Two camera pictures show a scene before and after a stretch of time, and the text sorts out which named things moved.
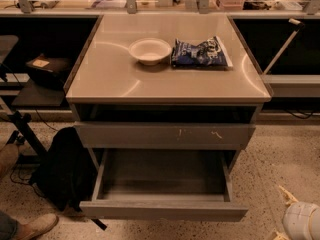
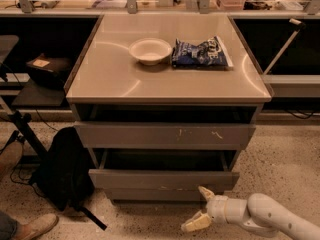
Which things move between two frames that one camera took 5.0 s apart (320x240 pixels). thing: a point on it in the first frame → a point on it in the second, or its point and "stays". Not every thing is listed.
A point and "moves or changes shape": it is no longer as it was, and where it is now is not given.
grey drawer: x=164 y=184 moves or changes shape
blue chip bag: x=209 y=54 stays
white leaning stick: x=284 y=46 stays
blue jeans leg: x=8 y=227 stays
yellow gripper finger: x=289 y=198 → x=206 y=192
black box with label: x=49 y=71 stays
